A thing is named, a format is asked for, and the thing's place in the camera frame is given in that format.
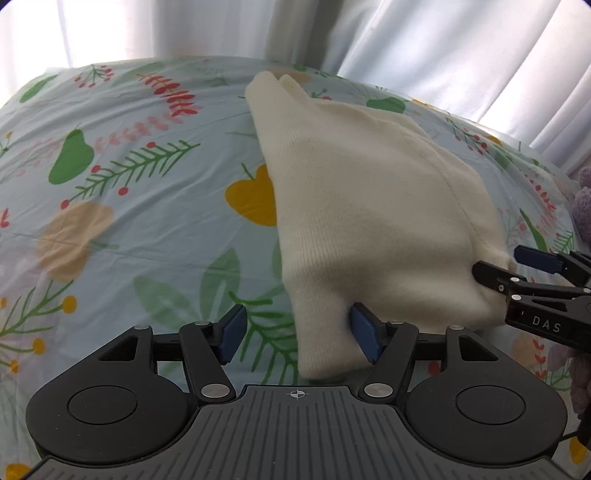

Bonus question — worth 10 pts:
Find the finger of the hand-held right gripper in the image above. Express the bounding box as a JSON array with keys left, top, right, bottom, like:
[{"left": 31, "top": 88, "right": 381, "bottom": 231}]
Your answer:
[
  {"left": 514, "top": 246, "right": 591, "bottom": 288},
  {"left": 472, "top": 261, "right": 591, "bottom": 301}
]

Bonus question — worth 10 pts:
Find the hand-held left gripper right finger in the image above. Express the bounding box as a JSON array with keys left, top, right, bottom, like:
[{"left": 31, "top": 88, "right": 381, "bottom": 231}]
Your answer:
[{"left": 350, "top": 303, "right": 499, "bottom": 405}]

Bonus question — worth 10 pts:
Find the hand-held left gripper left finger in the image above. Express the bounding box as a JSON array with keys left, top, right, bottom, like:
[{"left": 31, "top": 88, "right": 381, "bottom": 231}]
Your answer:
[{"left": 99, "top": 305, "right": 248, "bottom": 405}]

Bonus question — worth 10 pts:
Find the cream knit sweater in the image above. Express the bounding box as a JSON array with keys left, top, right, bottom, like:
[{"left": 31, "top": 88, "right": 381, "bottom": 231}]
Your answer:
[{"left": 245, "top": 69, "right": 520, "bottom": 382}]

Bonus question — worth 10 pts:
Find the purple plush toy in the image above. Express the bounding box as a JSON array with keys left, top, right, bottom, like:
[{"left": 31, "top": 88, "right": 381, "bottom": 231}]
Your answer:
[{"left": 569, "top": 166, "right": 591, "bottom": 418}]

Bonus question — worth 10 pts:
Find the floral bed sheet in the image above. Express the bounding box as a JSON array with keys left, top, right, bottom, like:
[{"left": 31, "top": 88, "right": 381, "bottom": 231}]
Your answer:
[{"left": 0, "top": 55, "right": 591, "bottom": 480}]

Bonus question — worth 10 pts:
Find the white curtain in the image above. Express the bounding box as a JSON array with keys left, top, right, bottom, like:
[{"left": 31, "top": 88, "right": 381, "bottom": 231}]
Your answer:
[{"left": 0, "top": 0, "right": 591, "bottom": 178}]

